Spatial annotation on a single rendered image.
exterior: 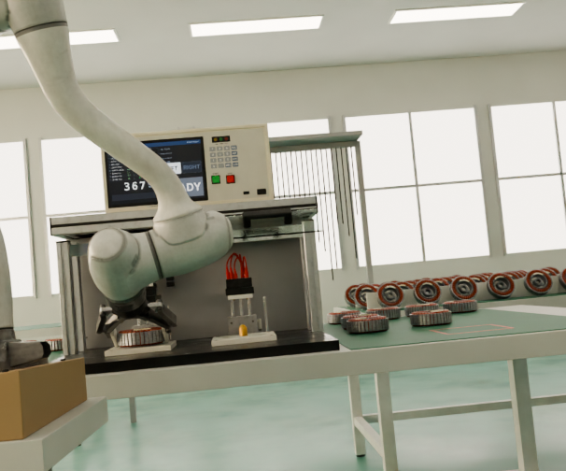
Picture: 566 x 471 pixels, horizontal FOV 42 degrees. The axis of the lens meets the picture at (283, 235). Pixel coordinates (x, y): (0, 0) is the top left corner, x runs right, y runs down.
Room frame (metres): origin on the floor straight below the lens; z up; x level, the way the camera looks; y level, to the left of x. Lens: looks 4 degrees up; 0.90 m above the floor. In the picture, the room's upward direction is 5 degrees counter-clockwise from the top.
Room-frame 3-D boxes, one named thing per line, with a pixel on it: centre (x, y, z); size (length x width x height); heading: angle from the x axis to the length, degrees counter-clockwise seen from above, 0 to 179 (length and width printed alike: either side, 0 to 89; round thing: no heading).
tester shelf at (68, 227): (2.07, 0.26, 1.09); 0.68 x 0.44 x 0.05; 94
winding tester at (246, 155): (2.08, 0.25, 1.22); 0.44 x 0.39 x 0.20; 94
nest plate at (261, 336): (1.76, 0.12, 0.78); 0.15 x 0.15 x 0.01; 4
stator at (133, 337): (1.75, 0.36, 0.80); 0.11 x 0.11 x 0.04
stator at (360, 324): (1.96, -0.20, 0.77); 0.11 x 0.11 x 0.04
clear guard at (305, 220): (1.77, 0.04, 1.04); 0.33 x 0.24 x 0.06; 4
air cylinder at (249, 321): (1.91, 0.13, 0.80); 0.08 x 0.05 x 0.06; 94
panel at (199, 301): (2.01, 0.25, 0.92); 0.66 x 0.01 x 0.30; 94
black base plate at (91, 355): (1.77, 0.24, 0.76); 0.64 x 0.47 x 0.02; 94
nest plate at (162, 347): (1.75, 0.36, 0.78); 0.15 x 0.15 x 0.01; 4
